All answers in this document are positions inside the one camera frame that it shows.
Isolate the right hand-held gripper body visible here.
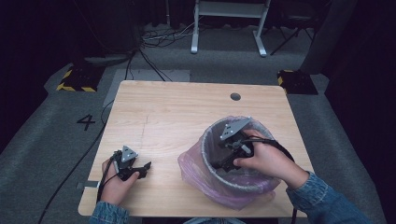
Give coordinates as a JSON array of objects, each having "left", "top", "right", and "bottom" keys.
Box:
[{"left": 214, "top": 116, "right": 255, "bottom": 173}]

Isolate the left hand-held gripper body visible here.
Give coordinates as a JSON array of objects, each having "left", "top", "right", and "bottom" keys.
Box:
[{"left": 112, "top": 145, "right": 140, "bottom": 182}]

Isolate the grey round bin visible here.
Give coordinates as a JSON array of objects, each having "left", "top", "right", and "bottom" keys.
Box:
[{"left": 200, "top": 116, "right": 281, "bottom": 195}]

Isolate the pink plastic bag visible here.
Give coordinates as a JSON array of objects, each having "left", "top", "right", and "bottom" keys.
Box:
[{"left": 177, "top": 115, "right": 283, "bottom": 211}]

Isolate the person's left hand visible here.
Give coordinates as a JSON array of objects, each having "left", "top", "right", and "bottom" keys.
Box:
[{"left": 99, "top": 157, "right": 140, "bottom": 206}]

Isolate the person's right hand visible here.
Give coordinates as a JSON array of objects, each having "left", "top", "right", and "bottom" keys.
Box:
[{"left": 233, "top": 128, "right": 311, "bottom": 190}]

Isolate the grey tape piece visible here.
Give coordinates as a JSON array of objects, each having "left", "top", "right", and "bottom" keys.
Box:
[{"left": 76, "top": 180, "right": 101, "bottom": 190}]

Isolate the black yellow striped base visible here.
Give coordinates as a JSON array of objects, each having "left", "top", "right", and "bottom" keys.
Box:
[
  {"left": 276, "top": 68, "right": 319, "bottom": 96},
  {"left": 55, "top": 63, "right": 106, "bottom": 93}
]

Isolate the black tripod stand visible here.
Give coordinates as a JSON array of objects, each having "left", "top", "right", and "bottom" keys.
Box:
[{"left": 269, "top": 12, "right": 316, "bottom": 57}]

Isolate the grey curtain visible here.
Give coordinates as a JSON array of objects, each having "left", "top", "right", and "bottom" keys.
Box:
[{"left": 300, "top": 0, "right": 359, "bottom": 76}]

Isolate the left hand-held gripper cable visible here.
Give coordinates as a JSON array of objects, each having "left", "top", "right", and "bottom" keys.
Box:
[{"left": 96, "top": 149, "right": 123, "bottom": 203}]

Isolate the hand-held gripper cable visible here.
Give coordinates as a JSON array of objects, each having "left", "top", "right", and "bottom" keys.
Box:
[
  {"left": 246, "top": 137, "right": 298, "bottom": 224},
  {"left": 96, "top": 149, "right": 123, "bottom": 203}
]

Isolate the right hand-held gripper cable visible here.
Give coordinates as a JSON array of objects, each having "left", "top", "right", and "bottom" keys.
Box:
[{"left": 246, "top": 137, "right": 298, "bottom": 224}]

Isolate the long black floor cable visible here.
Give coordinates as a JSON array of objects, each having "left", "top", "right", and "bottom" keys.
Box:
[{"left": 37, "top": 99, "right": 116, "bottom": 224}]

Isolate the bundle of floor cables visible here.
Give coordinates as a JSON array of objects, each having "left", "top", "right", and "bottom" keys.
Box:
[{"left": 124, "top": 21, "right": 200, "bottom": 82}]

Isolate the white desk frame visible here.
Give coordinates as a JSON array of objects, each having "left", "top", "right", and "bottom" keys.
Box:
[{"left": 190, "top": 0, "right": 272, "bottom": 58}]

